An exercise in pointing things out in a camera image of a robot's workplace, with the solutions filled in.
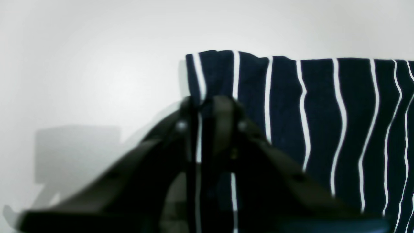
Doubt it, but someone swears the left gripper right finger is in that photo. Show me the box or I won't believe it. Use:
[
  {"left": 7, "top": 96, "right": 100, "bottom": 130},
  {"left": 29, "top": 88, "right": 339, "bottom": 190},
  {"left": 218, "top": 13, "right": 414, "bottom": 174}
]
[{"left": 212, "top": 96, "right": 390, "bottom": 233}]

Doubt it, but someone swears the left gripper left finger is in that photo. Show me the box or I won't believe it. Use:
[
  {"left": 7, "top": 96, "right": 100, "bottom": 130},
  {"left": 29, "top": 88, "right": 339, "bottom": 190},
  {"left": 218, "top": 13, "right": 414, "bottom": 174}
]
[{"left": 17, "top": 97, "right": 199, "bottom": 233}]

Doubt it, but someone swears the navy white striped T-shirt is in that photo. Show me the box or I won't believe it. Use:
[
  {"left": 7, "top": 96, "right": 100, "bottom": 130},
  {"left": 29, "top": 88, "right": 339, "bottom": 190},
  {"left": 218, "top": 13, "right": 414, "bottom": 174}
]
[{"left": 185, "top": 50, "right": 414, "bottom": 233}]

